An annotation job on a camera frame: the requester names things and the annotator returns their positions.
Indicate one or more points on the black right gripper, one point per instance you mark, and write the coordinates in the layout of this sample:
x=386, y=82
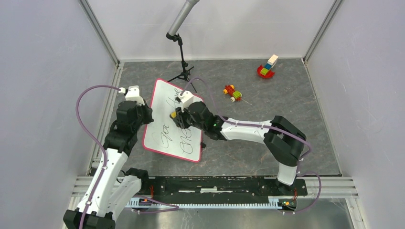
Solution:
x=179, y=120

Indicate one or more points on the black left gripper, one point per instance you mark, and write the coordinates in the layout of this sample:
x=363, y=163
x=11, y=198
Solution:
x=148, y=111

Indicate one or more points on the yellow bone shaped eraser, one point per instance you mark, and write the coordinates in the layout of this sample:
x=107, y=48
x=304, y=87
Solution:
x=173, y=115

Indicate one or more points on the pink framed whiteboard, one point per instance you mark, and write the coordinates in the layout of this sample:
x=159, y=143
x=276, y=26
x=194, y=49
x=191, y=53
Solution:
x=162, y=135

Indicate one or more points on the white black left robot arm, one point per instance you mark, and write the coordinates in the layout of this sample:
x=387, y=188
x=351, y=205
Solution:
x=101, y=205

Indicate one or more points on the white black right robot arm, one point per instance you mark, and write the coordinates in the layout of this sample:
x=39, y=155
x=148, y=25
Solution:
x=284, y=141

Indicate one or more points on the black tripod microphone stand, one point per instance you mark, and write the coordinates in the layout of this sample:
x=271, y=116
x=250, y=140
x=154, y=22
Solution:
x=186, y=73

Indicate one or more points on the red toy brick car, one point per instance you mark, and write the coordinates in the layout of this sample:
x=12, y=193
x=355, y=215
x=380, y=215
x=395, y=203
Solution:
x=234, y=94

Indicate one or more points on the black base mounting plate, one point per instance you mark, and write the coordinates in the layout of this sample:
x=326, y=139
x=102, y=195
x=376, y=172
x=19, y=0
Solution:
x=219, y=189

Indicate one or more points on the red toy brick boat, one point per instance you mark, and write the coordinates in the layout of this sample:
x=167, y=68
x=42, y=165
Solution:
x=266, y=71

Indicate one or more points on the grey microphone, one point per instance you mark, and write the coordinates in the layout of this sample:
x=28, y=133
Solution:
x=183, y=13

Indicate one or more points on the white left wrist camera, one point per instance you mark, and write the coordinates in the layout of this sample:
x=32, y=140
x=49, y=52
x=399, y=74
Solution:
x=132, y=93

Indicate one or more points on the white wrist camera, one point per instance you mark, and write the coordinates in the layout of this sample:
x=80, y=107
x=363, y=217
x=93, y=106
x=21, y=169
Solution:
x=132, y=93
x=187, y=98

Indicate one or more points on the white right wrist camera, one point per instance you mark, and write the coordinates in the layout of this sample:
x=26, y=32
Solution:
x=187, y=98

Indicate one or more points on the white slotted cable duct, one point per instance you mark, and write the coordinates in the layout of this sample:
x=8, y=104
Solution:
x=270, y=203

